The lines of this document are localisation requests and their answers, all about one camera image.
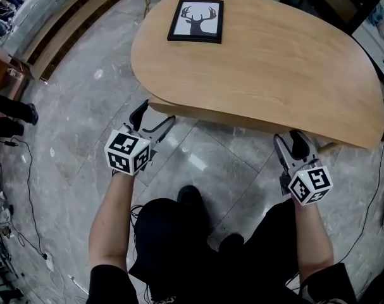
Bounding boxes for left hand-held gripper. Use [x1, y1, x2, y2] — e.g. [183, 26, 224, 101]
[104, 99, 176, 177]

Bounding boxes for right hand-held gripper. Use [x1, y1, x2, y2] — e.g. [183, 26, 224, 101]
[273, 130, 334, 206]

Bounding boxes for person's left forearm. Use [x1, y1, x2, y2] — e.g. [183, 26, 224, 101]
[89, 169, 137, 274]

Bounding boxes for person's right forearm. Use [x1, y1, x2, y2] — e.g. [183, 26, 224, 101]
[292, 199, 335, 281]

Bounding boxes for wooden coffee table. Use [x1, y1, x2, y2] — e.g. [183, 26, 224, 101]
[130, 0, 384, 155]

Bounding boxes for person's left black shoe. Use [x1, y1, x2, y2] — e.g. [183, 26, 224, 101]
[177, 185, 205, 208]

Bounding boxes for person's black shoe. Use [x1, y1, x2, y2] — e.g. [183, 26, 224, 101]
[177, 185, 205, 208]
[219, 232, 245, 253]

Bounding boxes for person's right black shoe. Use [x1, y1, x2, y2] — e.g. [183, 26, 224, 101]
[219, 232, 245, 253]

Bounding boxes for black framed deer picture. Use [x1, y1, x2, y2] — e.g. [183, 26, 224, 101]
[166, 0, 225, 44]

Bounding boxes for person's black trousers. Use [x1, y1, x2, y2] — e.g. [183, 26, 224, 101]
[127, 197, 306, 304]

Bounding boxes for wooden platform steps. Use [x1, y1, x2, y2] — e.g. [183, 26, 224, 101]
[20, 0, 142, 80]

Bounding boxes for brown wooden cabinet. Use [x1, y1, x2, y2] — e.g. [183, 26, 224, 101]
[0, 51, 33, 103]

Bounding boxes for light blue cloth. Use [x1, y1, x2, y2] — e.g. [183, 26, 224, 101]
[368, 3, 384, 27]

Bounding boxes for person's black shirt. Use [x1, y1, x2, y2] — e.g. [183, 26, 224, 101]
[87, 262, 359, 304]

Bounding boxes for black fan cable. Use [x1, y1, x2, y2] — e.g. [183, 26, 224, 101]
[333, 140, 384, 265]

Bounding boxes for black power cable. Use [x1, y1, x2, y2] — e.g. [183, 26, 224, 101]
[0, 137, 49, 259]

